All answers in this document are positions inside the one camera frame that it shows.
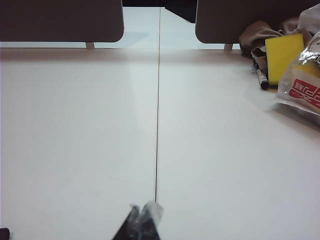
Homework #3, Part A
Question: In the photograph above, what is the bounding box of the spare black marker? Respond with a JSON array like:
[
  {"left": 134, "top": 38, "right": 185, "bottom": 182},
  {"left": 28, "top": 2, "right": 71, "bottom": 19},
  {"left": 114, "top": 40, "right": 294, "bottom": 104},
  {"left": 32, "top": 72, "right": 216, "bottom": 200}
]
[{"left": 252, "top": 62, "right": 270, "bottom": 91}]

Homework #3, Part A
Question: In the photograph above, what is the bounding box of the narrow brown desk partition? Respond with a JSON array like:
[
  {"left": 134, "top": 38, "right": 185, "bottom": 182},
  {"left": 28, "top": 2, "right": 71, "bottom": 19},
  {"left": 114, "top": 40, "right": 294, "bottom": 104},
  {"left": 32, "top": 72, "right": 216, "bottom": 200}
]
[{"left": 195, "top": 0, "right": 305, "bottom": 45}]

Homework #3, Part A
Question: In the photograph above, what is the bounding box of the clear plastic bag red print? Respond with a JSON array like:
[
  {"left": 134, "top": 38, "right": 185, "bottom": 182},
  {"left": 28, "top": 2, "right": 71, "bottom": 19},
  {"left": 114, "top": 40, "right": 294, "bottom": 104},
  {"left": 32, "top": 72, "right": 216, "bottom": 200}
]
[{"left": 274, "top": 3, "right": 320, "bottom": 119}]

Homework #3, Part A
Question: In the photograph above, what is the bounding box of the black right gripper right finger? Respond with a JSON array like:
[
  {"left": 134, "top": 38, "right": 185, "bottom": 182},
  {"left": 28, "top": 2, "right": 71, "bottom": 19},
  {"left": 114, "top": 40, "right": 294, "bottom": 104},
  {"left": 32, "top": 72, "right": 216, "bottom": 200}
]
[{"left": 137, "top": 200, "right": 165, "bottom": 240}]

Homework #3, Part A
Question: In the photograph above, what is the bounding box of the wide brown desk partition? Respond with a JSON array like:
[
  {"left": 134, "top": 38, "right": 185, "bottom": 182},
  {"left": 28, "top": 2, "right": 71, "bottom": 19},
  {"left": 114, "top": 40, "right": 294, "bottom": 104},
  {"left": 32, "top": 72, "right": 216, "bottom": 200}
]
[{"left": 0, "top": 0, "right": 125, "bottom": 44}]

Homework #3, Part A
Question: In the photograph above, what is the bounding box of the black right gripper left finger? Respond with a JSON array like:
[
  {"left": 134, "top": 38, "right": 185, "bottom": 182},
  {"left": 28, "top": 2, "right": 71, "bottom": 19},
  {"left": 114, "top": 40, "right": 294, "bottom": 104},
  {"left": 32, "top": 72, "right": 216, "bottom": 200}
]
[{"left": 112, "top": 203, "right": 141, "bottom": 240}]

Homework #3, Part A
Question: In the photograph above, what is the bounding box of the brown crumpled cloth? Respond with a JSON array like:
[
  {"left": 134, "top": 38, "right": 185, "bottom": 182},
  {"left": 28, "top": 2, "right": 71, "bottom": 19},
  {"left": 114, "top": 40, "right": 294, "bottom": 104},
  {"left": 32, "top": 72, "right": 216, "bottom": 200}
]
[{"left": 238, "top": 18, "right": 301, "bottom": 74}]

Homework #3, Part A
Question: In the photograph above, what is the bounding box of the yellow sponge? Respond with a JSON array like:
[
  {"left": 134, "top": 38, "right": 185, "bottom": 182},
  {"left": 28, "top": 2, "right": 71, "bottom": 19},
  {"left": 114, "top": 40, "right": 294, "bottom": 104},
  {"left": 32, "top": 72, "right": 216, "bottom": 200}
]
[{"left": 264, "top": 33, "right": 306, "bottom": 87}]

